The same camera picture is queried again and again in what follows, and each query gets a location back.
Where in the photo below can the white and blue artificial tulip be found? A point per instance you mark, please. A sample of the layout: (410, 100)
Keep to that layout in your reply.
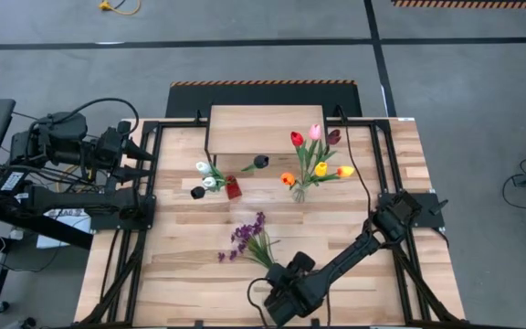
(208, 183)
(203, 168)

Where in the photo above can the purple artificial flower bunch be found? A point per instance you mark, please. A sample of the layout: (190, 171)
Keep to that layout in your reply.
(247, 230)

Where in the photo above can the pink artificial tulip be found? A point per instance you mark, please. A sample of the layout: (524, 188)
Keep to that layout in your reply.
(314, 132)

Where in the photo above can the printed white paper sheet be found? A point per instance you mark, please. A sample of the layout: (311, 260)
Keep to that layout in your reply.
(73, 219)

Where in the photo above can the black floor mat striped edge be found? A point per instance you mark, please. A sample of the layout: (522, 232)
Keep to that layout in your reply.
(473, 3)
(263, 93)

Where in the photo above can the red ribbed glass vase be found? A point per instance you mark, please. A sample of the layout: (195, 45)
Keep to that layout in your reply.
(233, 188)

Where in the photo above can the black artificial tulip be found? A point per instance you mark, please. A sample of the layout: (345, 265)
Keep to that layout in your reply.
(260, 161)
(197, 192)

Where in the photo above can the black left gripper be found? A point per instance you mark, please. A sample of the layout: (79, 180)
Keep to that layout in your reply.
(112, 146)

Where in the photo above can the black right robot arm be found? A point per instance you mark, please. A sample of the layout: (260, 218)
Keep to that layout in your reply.
(350, 258)

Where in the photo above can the small wooden shelf table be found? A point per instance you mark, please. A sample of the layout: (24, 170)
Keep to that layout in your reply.
(263, 130)

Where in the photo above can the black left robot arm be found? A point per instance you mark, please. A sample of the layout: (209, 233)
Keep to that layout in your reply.
(76, 201)

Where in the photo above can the orange artificial tulip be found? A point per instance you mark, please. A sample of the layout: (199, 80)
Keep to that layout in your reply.
(287, 178)

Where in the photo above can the clear glass vase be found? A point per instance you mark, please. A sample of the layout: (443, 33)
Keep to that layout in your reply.
(299, 195)

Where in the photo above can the white power adapter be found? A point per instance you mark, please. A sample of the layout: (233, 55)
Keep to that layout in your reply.
(16, 234)

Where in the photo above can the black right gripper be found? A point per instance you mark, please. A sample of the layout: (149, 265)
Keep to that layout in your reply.
(290, 297)

